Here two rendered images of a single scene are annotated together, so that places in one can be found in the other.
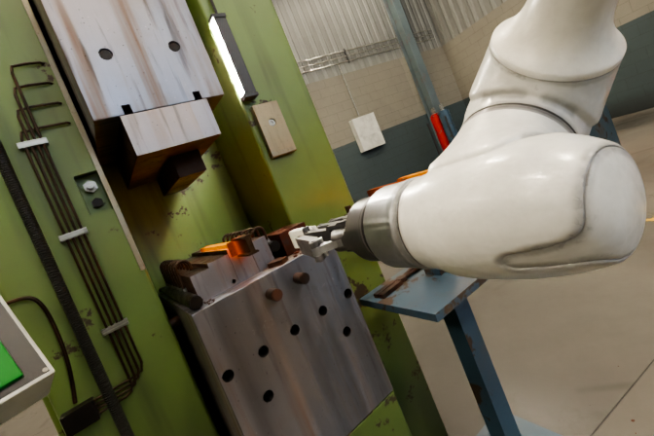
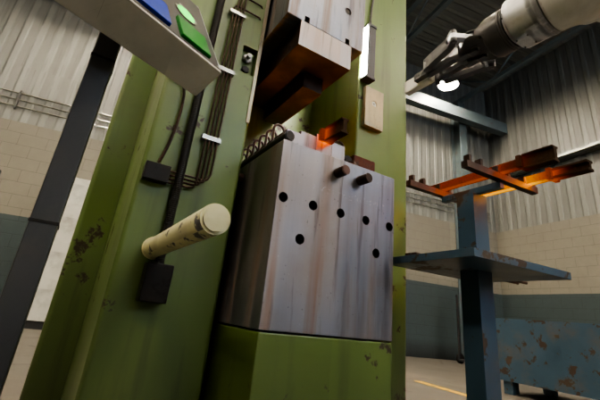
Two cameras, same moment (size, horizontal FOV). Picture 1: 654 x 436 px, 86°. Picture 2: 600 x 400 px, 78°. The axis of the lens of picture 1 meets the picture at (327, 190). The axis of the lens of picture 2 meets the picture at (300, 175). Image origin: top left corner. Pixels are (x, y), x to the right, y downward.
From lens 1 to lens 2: 0.64 m
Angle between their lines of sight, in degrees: 24
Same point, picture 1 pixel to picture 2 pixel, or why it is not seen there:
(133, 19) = not seen: outside the picture
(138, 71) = (323, 8)
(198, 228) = not seen: hidden behind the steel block
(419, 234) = not seen: outside the picture
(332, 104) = not seen: hidden behind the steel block
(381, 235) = not seen: outside the picture
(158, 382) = (209, 200)
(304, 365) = (334, 244)
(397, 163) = (408, 320)
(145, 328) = (225, 158)
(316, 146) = (395, 143)
